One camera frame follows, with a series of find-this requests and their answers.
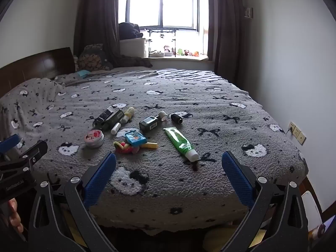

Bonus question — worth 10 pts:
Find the small blue box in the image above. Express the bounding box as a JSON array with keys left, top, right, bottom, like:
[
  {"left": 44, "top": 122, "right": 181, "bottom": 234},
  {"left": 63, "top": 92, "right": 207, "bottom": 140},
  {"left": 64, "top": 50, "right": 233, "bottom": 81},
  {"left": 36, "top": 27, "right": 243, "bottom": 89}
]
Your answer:
[{"left": 125, "top": 131, "right": 147, "bottom": 146}]

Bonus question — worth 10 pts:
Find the dark folded blanket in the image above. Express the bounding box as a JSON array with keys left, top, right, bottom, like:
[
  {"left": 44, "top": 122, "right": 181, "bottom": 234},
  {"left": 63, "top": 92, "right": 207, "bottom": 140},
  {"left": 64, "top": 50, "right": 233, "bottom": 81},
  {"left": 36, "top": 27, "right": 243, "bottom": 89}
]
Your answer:
[{"left": 113, "top": 55, "right": 153, "bottom": 69}]

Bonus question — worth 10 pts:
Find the person's left hand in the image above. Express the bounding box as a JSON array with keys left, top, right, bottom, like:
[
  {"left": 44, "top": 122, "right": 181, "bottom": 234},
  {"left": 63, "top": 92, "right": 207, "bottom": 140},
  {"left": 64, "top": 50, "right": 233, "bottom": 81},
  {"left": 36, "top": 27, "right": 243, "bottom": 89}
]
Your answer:
[{"left": 7, "top": 198, "right": 25, "bottom": 233}]

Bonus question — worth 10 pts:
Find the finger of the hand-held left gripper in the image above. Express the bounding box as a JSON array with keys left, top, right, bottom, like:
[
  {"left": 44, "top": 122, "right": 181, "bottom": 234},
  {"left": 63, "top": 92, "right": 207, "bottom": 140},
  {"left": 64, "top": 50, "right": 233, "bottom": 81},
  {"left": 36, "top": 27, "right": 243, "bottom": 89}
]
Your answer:
[
  {"left": 0, "top": 134, "right": 25, "bottom": 161},
  {"left": 16, "top": 140, "right": 48, "bottom": 175}
]

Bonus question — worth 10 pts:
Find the black wire rack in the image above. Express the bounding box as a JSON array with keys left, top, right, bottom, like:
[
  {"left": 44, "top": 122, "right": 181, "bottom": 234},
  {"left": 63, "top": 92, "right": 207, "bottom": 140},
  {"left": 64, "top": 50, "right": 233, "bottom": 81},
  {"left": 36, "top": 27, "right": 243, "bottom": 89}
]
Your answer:
[{"left": 146, "top": 28, "right": 177, "bottom": 58}]

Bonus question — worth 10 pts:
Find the window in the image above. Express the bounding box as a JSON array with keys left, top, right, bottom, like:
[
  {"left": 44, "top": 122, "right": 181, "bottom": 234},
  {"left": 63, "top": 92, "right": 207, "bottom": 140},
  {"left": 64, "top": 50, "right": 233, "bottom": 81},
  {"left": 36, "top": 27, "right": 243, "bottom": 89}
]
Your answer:
[{"left": 118, "top": 0, "right": 210, "bottom": 58}]

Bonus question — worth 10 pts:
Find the round pink tin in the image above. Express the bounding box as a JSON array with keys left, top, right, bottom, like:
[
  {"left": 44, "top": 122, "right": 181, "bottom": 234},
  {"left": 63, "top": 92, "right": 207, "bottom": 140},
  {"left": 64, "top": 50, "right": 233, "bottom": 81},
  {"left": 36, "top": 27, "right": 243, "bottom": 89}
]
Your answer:
[{"left": 84, "top": 130, "right": 104, "bottom": 149}]

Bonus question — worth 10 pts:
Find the black cardboard box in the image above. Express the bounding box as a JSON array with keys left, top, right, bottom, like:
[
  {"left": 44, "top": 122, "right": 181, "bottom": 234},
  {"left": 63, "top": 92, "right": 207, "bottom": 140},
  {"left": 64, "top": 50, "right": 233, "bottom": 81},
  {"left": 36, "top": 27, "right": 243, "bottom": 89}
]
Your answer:
[{"left": 92, "top": 105, "right": 117, "bottom": 126}]

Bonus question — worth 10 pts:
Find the grey printed blanket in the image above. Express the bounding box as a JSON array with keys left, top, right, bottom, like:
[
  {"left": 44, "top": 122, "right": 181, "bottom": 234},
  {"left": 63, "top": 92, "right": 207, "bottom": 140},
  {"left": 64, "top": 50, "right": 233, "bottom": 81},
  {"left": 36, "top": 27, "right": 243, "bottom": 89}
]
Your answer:
[{"left": 0, "top": 68, "right": 309, "bottom": 235}]

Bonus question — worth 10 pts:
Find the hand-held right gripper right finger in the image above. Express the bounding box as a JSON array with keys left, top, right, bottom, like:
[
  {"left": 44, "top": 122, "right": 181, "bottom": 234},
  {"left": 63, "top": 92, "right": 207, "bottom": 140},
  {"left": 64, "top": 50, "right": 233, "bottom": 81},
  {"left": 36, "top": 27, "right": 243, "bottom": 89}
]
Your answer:
[{"left": 221, "top": 151, "right": 309, "bottom": 252}]

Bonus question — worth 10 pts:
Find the dark green lotion bottle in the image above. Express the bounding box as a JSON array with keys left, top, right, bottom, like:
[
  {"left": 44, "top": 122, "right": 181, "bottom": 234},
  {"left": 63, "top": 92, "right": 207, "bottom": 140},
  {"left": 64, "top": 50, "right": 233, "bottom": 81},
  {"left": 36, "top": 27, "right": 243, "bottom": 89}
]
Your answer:
[
  {"left": 139, "top": 115, "right": 161, "bottom": 132},
  {"left": 101, "top": 109, "right": 125, "bottom": 131}
]

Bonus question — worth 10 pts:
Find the dark clothes pile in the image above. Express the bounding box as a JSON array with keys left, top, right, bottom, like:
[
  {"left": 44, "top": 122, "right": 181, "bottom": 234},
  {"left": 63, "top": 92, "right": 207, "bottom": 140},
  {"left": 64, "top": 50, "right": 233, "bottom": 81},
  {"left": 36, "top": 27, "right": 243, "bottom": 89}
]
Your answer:
[{"left": 118, "top": 22, "right": 143, "bottom": 40}]

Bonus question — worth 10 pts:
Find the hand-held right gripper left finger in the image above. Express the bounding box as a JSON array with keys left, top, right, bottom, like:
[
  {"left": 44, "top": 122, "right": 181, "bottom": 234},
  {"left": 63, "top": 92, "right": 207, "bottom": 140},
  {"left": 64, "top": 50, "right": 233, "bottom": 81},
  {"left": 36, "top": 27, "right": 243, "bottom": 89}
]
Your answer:
[{"left": 28, "top": 152, "right": 117, "bottom": 252}]

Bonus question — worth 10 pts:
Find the wooden bed frame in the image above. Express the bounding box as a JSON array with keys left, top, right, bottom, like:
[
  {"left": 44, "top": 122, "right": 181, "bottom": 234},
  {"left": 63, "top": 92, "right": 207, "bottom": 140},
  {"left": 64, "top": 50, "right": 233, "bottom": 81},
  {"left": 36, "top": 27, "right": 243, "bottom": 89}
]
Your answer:
[{"left": 299, "top": 175, "right": 315, "bottom": 197}]

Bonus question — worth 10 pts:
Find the dark brown curtain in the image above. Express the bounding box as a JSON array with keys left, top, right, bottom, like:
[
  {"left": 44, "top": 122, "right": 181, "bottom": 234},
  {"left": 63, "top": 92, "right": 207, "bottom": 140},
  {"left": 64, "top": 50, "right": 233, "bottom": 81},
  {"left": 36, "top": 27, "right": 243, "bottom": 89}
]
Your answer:
[
  {"left": 206, "top": 0, "right": 246, "bottom": 83},
  {"left": 73, "top": 0, "right": 124, "bottom": 66}
]

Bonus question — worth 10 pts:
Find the dark wooden headboard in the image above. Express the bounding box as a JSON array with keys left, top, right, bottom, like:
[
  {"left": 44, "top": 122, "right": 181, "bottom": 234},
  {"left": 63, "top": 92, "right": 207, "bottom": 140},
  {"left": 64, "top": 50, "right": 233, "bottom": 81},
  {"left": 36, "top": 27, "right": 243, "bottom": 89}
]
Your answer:
[{"left": 0, "top": 47, "right": 75, "bottom": 91}]

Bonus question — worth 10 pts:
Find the brown patterned pillow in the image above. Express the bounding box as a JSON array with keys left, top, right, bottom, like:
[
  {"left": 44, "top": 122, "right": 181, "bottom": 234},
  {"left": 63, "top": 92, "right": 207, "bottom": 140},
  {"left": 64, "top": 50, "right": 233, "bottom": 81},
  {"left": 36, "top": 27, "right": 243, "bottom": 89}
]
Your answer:
[{"left": 76, "top": 44, "right": 113, "bottom": 72}]

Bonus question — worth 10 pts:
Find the white storage box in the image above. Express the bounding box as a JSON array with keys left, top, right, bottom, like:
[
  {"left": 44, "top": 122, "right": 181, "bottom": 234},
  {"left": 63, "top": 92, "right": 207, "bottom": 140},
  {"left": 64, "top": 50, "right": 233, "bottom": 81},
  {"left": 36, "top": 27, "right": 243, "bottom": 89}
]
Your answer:
[{"left": 119, "top": 37, "right": 146, "bottom": 58}]

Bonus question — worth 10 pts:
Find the green tube with white cap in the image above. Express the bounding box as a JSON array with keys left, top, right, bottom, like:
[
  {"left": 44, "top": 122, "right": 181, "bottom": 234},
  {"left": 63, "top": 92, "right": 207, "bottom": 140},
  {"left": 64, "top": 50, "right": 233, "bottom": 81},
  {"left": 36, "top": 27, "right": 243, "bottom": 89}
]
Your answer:
[{"left": 163, "top": 127, "right": 200, "bottom": 162}]

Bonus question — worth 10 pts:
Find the wall socket panel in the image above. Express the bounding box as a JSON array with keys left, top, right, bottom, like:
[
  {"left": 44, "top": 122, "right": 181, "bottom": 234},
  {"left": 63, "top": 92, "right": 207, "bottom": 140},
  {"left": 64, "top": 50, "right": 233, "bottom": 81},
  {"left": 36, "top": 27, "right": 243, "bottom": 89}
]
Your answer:
[{"left": 288, "top": 121, "right": 307, "bottom": 145}]

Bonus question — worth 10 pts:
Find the yellow bottle with white cap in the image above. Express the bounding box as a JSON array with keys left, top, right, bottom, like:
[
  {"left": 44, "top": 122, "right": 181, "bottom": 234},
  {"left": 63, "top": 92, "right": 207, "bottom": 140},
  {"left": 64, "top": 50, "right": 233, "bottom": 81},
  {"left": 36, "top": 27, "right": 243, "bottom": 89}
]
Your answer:
[{"left": 121, "top": 107, "right": 135, "bottom": 123}]

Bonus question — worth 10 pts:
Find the colourful candy toy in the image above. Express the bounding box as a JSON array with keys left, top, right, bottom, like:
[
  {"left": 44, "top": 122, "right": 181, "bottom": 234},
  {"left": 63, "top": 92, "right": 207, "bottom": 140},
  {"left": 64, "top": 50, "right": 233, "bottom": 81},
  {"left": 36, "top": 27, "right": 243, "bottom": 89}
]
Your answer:
[{"left": 113, "top": 141, "right": 141, "bottom": 155}]

